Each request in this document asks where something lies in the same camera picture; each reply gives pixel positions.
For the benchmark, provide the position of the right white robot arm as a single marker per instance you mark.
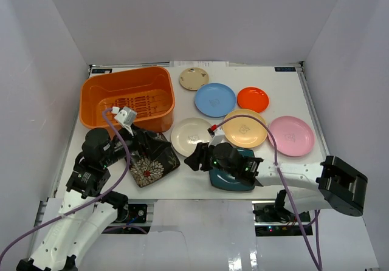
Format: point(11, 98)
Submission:
point(333, 183)

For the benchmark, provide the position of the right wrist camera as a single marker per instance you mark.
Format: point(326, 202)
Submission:
point(217, 135)

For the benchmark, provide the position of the orange round plate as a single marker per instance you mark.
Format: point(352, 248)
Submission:
point(253, 98)

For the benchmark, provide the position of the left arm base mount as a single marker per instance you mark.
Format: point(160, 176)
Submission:
point(133, 221)

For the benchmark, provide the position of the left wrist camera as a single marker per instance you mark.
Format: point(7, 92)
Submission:
point(125, 117)

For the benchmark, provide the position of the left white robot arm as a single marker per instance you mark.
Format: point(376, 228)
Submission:
point(87, 209)

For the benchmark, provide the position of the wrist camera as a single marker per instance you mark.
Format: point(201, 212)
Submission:
point(217, 135)
point(125, 117)

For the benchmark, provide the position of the black floral square plate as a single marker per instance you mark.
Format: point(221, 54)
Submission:
point(162, 162)

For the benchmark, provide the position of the yellow round plate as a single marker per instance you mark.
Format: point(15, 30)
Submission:
point(244, 132)

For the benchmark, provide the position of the pink round plate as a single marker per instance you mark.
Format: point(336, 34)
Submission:
point(293, 136)

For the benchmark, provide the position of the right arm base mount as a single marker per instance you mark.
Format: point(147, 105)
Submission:
point(271, 219)

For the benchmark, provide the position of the teal square plate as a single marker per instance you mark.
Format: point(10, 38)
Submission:
point(225, 181)

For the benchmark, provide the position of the blue round plate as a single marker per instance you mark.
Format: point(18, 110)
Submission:
point(215, 100)

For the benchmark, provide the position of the small beige floral plate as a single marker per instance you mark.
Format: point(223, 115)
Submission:
point(193, 78)

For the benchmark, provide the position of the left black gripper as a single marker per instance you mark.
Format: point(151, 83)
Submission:
point(137, 138)

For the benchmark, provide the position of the cream round plate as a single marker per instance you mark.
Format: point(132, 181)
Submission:
point(188, 133)

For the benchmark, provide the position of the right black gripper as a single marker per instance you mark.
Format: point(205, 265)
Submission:
point(200, 155)

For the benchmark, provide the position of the white paper sheets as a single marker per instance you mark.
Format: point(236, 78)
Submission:
point(204, 64)

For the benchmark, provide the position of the orange plastic bin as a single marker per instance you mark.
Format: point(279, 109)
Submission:
point(148, 91)

